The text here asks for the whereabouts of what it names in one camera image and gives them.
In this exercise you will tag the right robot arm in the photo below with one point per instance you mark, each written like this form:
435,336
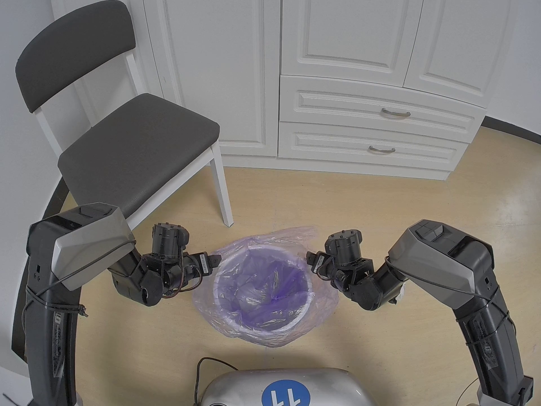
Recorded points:
443,256

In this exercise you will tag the white wardrobe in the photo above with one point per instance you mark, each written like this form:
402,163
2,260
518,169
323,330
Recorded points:
346,28

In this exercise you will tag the white trash bin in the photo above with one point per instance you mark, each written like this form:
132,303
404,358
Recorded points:
219,288

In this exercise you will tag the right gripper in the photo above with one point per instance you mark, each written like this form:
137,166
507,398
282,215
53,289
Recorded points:
332,275

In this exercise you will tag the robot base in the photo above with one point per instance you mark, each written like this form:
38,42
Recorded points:
236,389

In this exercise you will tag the purple plastic bag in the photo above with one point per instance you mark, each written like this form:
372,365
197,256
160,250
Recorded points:
262,281

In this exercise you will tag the white chair grey cushions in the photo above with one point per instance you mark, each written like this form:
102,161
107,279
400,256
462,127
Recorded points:
139,154

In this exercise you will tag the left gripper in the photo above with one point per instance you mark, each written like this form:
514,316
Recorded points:
190,269

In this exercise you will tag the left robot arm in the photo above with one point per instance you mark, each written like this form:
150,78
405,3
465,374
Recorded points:
84,243

